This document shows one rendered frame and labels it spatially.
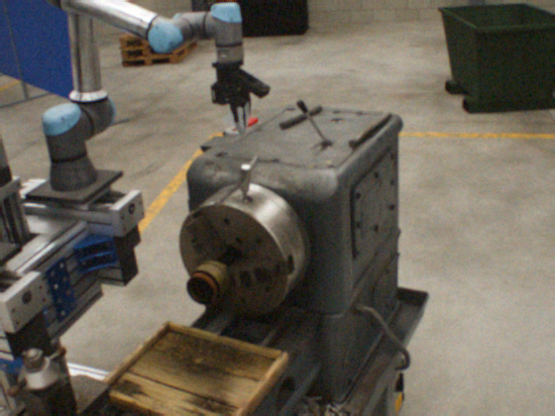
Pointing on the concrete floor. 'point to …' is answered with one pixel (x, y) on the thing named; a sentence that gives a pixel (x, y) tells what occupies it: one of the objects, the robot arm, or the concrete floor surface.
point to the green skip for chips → (500, 56)
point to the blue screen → (37, 49)
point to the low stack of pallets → (131, 51)
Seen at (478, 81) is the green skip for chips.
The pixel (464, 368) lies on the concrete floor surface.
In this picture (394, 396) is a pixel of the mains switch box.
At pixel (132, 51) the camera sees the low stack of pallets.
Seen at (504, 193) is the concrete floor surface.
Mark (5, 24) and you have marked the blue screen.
